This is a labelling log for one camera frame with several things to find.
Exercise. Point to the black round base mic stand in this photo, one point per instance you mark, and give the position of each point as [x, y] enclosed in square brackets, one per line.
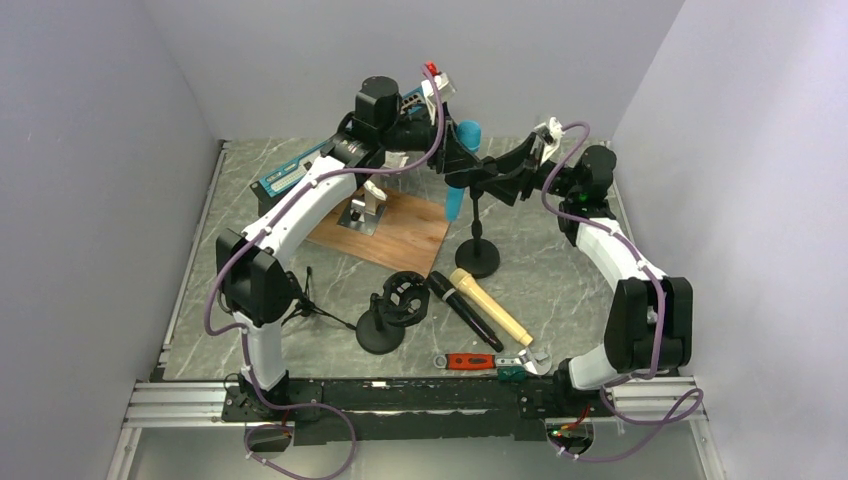
[403, 303]

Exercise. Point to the black clip mic stand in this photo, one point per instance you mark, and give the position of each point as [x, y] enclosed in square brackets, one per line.
[477, 256]

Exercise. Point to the green small connector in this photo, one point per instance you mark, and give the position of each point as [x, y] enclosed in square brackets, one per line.
[511, 374]

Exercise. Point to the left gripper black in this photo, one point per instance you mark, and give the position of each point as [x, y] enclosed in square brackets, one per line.
[458, 157]

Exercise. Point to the blue network switch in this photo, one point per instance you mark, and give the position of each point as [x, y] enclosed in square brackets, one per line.
[272, 186]

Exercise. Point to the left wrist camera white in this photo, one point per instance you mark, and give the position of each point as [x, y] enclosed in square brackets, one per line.
[436, 89]

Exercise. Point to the brown wooden board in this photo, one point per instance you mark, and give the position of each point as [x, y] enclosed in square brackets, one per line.
[405, 235]

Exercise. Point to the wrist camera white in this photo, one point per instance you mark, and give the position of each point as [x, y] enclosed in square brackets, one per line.
[436, 89]
[550, 134]

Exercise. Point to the red handled adjustable wrench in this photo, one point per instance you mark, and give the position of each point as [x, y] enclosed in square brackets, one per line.
[533, 363]

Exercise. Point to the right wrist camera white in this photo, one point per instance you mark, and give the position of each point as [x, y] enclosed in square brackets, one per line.
[550, 134]

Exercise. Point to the beige gold microphone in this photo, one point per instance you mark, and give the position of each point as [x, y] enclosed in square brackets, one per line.
[466, 284]

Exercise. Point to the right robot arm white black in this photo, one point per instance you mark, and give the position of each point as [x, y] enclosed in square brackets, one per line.
[649, 326]

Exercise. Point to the white silver bracket fixture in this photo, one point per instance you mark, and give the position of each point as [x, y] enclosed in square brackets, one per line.
[365, 210]

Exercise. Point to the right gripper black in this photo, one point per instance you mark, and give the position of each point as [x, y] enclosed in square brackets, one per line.
[507, 188]

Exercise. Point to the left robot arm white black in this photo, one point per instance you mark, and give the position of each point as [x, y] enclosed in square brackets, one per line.
[253, 288]

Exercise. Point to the black microphone blue foam head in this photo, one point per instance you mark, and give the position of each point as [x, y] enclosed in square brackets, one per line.
[447, 292]

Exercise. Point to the black tripod shock mount stand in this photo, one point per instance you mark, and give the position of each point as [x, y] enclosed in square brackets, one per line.
[305, 307]

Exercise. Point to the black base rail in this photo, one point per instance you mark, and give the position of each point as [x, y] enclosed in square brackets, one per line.
[330, 410]

